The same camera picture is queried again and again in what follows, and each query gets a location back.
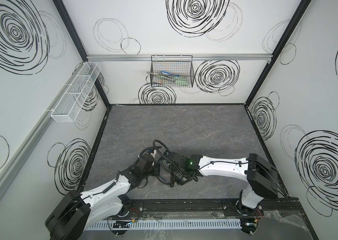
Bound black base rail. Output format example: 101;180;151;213
124;198;303;217

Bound white mesh shelf basket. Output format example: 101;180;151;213
51;62;101;123

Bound aluminium wall rail back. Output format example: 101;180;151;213
87;54;273;62

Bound blue tool in basket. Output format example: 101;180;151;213
161;71;178;78

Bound aluminium wall rail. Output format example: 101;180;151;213
87;54;273;62
0;61;88;201

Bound aluminium wall rail left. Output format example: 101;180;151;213
0;61;88;201

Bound black wire basket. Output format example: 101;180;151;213
149;60;195;88

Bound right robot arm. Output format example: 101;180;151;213
153;140;284;216

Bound green spatula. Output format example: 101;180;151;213
147;72;191;87

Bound black blue headphones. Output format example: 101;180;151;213
155;154;187;188

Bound white slotted cable duct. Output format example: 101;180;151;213
87;219;242;231

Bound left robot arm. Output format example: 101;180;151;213
45;147;158;240

